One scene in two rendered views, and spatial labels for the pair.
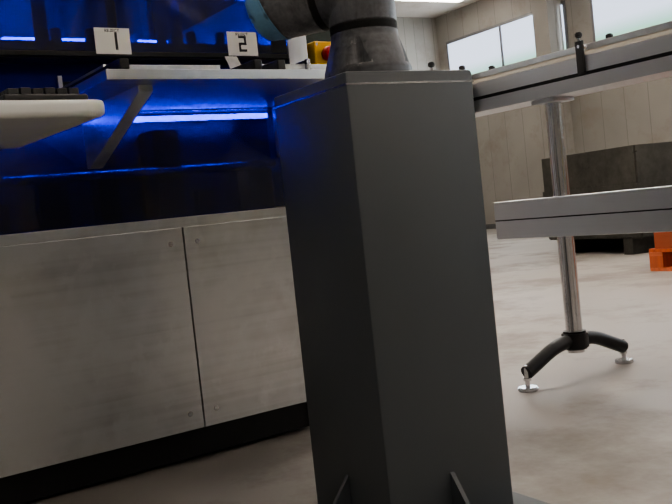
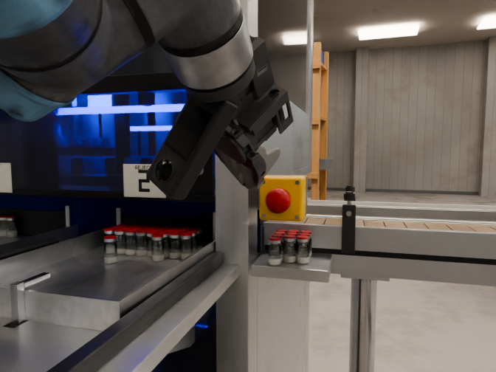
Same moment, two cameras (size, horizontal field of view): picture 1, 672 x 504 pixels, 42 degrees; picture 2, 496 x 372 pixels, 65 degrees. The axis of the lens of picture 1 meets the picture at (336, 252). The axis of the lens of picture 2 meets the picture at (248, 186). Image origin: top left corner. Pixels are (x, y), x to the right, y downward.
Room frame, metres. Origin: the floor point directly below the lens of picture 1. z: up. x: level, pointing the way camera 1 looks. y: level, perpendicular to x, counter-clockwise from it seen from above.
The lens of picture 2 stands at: (1.94, -0.48, 1.07)
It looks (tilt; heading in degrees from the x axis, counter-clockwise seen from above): 5 degrees down; 50
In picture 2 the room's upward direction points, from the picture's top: straight up
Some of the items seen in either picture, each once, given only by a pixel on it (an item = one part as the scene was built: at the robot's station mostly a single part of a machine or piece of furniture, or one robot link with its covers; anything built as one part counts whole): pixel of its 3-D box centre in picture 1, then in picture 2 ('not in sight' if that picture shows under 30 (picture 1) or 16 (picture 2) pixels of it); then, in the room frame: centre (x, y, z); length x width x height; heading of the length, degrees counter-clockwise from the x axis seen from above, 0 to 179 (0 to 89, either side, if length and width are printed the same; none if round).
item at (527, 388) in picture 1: (576, 353); not in sight; (2.67, -0.69, 0.07); 0.50 x 0.08 x 0.14; 124
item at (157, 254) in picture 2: not in sight; (157, 247); (2.25, 0.14, 0.90); 0.02 x 0.02 x 0.05
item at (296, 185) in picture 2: (319, 57); (283, 196); (2.42, -0.01, 0.99); 0.08 x 0.07 x 0.07; 34
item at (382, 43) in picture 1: (366, 54); not in sight; (1.53, -0.09, 0.84); 0.15 x 0.15 x 0.10
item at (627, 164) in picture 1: (632, 198); not in sight; (7.35, -2.50, 0.41); 1.22 x 0.99 x 0.83; 20
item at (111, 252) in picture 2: not in sight; (110, 250); (2.19, 0.18, 0.90); 0.02 x 0.02 x 0.04
